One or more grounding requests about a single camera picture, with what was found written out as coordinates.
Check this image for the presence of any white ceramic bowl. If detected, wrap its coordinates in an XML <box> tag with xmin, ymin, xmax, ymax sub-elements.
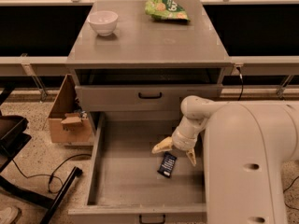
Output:
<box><xmin>87</xmin><ymin>10</ymin><xmax>119</xmax><ymax>36</ymax></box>

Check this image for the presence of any closed grey top drawer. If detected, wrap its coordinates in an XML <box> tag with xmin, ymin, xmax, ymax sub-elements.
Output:
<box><xmin>76</xmin><ymin>85</ymin><xmax>221</xmax><ymax>112</ymax></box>

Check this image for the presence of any black cable left floor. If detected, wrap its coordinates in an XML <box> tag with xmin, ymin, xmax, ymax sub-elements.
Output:
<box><xmin>10</xmin><ymin>153</ymin><xmax>93</xmax><ymax>195</ymax></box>

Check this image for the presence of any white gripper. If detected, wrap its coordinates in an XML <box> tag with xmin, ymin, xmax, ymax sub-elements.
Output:
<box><xmin>151</xmin><ymin>117</ymin><xmax>207</xmax><ymax>166</ymax></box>

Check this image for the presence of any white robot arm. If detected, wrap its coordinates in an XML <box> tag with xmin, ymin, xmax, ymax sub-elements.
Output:
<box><xmin>152</xmin><ymin>96</ymin><xmax>299</xmax><ymax>224</ymax></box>

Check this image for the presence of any black cable floor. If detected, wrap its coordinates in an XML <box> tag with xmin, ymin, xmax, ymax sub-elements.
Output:
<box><xmin>10</xmin><ymin>153</ymin><xmax>93</xmax><ymax>195</ymax></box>
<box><xmin>236</xmin><ymin>66</ymin><xmax>245</xmax><ymax>102</ymax></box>

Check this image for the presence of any black top drawer handle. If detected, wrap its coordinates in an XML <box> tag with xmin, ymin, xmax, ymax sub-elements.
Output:
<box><xmin>138</xmin><ymin>92</ymin><xmax>163</xmax><ymax>100</ymax></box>

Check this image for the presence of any black middle drawer handle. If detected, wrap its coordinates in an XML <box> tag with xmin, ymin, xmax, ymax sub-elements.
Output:
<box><xmin>138</xmin><ymin>215</ymin><xmax>166</xmax><ymax>224</ymax></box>

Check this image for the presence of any black drawer handle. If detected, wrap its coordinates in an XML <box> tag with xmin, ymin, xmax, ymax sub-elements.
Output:
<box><xmin>138</xmin><ymin>215</ymin><xmax>166</xmax><ymax>224</ymax></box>
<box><xmin>138</xmin><ymin>92</ymin><xmax>163</xmax><ymax>100</ymax></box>

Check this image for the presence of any black cable right floor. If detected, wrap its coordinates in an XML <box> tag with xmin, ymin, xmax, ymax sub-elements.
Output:
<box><xmin>236</xmin><ymin>66</ymin><xmax>245</xmax><ymax>102</ymax></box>

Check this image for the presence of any white shoe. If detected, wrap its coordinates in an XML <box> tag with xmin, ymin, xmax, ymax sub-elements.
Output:
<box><xmin>0</xmin><ymin>206</ymin><xmax>21</xmax><ymax>224</ymax></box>

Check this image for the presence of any black chair frame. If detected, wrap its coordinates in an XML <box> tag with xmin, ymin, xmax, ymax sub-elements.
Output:
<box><xmin>0</xmin><ymin>90</ymin><xmax>91</xmax><ymax>224</ymax></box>

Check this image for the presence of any grey drawer cabinet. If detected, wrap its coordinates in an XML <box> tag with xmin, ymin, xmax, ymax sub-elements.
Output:
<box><xmin>66</xmin><ymin>0</ymin><xmax>230</xmax><ymax>124</ymax></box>

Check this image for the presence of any black cable far right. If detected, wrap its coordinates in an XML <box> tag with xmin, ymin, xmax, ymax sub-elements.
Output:
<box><xmin>282</xmin><ymin>175</ymin><xmax>299</xmax><ymax>212</ymax></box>

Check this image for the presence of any brown cardboard box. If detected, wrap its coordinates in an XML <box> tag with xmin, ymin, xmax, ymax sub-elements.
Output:
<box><xmin>48</xmin><ymin>75</ymin><xmax>93</xmax><ymax>145</ymax></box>

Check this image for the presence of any dark blue rxbar wrapper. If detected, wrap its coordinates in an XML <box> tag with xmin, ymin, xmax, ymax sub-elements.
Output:
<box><xmin>157</xmin><ymin>152</ymin><xmax>177</xmax><ymax>178</ymax></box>

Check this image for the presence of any green snack bag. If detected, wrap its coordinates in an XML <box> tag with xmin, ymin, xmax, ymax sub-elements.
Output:
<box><xmin>145</xmin><ymin>0</ymin><xmax>190</xmax><ymax>21</ymax></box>

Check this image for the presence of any open grey middle drawer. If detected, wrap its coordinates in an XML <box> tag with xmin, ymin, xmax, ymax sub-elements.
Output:
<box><xmin>68</xmin><ymin>112</ymin><xmax>206</xmax><ymax>224</ymax></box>

